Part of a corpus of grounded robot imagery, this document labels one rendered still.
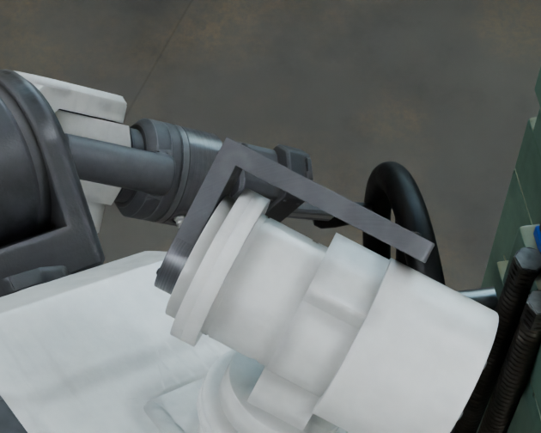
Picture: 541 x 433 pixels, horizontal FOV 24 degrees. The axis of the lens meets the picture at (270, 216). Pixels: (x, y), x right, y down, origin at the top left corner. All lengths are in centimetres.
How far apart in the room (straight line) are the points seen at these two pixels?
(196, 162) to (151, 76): 132
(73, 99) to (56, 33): 145
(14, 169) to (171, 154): 46
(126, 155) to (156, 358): 49
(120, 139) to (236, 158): 60
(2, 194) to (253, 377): 18
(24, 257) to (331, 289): 21
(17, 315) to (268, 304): 13
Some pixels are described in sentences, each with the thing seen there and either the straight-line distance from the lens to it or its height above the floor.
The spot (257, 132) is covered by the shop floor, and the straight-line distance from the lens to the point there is 229.
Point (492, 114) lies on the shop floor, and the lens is 235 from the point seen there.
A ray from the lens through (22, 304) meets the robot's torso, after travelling 55.
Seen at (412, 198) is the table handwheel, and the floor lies 95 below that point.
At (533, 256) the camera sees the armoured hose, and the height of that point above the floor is 97.
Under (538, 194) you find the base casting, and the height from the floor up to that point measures 76.
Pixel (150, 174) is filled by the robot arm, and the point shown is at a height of 99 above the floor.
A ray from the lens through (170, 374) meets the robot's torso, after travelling 54.
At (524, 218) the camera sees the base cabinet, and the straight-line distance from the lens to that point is 138.
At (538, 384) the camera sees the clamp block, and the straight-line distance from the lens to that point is 106.
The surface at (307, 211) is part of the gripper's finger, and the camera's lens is 116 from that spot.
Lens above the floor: 183
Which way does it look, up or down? 57 degrees down
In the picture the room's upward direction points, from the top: straight up
